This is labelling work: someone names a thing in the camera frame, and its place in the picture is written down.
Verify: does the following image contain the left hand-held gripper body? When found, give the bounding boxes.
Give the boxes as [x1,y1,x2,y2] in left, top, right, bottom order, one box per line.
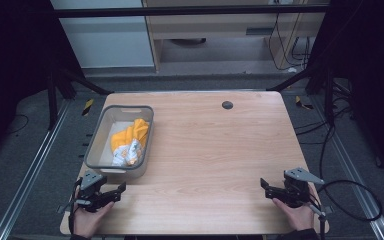
[74,169,110,214]

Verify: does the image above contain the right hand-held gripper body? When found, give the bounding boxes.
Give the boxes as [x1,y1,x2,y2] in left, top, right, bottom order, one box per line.
[280,167,326,209]

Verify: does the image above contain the person's right hand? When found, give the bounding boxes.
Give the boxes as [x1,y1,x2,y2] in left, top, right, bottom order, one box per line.
[272,185,316,232]

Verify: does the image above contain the person's left hand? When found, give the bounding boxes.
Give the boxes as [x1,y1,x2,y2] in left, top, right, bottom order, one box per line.
[72,185,115,239]

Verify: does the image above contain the yellow and white cloth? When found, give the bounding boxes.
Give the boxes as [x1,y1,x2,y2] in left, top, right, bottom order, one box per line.
[110,118,150,168]

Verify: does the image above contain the grey plastic basket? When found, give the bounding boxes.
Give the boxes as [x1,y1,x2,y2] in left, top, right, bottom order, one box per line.
[83,104,155,179]

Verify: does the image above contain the yellow and black tape strip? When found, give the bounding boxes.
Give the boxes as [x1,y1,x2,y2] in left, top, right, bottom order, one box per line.
[81,98,95,117]
[294,95,315,111]

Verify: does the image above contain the black stand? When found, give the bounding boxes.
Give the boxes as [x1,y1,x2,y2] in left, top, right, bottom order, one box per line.
[45,61,115,132]
[265,61,337,128]

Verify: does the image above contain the dark curtain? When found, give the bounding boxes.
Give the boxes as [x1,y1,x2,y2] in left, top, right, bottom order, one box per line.
[307,0,384,186]
[0,0,85,168]

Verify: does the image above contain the white cabinet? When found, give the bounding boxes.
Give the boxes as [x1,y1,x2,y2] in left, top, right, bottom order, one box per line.
[49,0,156,70]

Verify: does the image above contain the light wooden desk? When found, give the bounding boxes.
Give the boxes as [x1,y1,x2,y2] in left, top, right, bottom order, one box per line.
[141,0,331,73]

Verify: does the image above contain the black horizontal bar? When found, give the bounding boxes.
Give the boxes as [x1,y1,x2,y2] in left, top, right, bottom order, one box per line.
[51,5,330,19]

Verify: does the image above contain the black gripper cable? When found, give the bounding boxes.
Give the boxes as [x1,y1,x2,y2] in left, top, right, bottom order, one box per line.
[308,179,383,223]
[67,177,84,236]

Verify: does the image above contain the metal floor rail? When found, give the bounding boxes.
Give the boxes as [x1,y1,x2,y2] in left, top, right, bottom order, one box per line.
[0,99,72,240]
[309,95,384,240]

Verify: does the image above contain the thin black floor cable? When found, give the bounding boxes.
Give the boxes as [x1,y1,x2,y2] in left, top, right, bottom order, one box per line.
[7,113,30,135]

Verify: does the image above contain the black desk cables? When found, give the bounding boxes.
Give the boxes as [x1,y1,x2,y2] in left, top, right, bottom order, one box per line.
[267,12,312,72]

